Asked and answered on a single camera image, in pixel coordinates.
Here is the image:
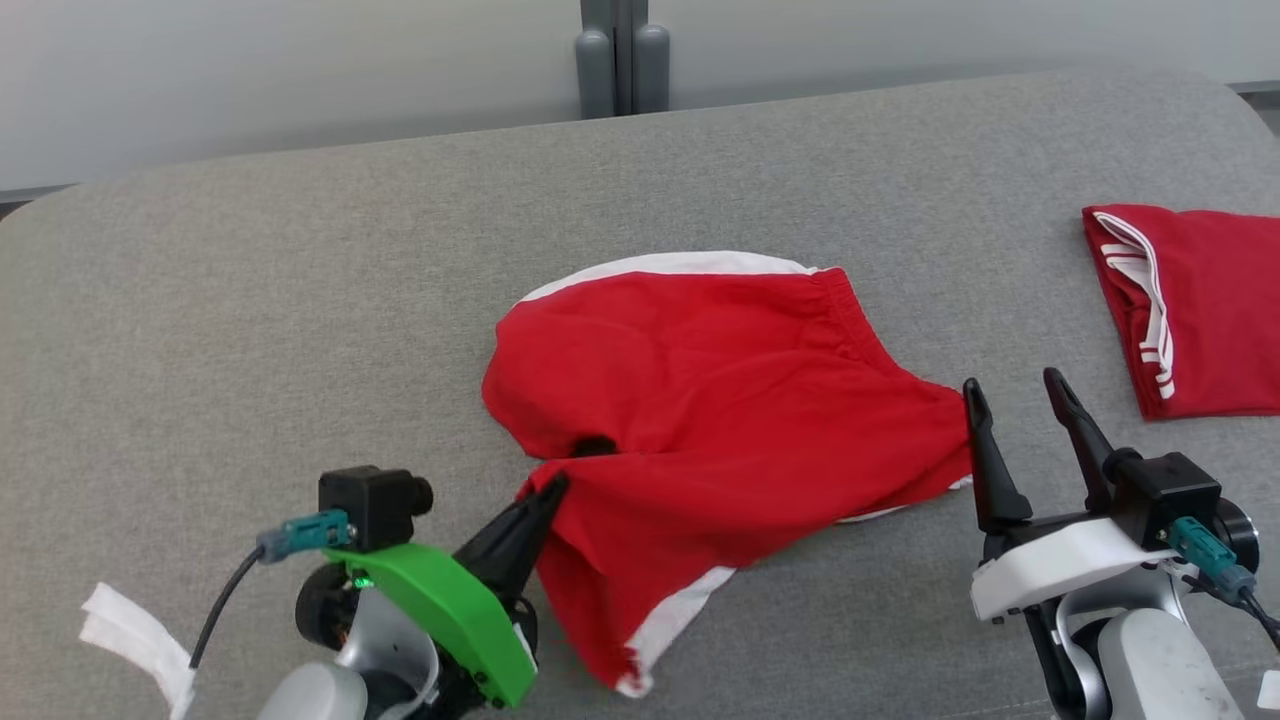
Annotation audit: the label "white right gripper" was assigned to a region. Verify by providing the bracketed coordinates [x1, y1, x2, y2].
[961, 366, 1183, 624]

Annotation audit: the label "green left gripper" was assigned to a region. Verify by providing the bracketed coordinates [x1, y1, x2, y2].
[321, 472, 572, 710]

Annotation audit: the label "red basketball jersey number 23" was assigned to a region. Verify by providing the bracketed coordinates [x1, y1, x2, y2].
[1081, 203, 1280, 422]

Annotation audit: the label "red shorts white trim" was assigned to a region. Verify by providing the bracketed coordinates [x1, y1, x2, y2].
[481, 249, 977, 699]

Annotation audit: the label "grey partition posts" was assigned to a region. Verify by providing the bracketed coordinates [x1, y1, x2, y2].
[574, 0, 672, 120]

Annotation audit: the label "black right cable teal plug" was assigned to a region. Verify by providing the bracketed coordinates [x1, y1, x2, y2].
[1166, 515, 1280, 653]

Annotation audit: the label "black cable teal plug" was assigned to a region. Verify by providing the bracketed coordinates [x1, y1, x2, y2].
[188, 509, 355, 670]
[1166, 515, 1280, 653]

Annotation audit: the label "black left cable teal plug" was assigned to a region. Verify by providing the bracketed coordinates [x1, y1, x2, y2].
[188, 509, 355, 670]

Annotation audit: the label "white left cable label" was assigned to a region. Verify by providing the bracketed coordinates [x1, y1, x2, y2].
[79, 582, 199, 720]

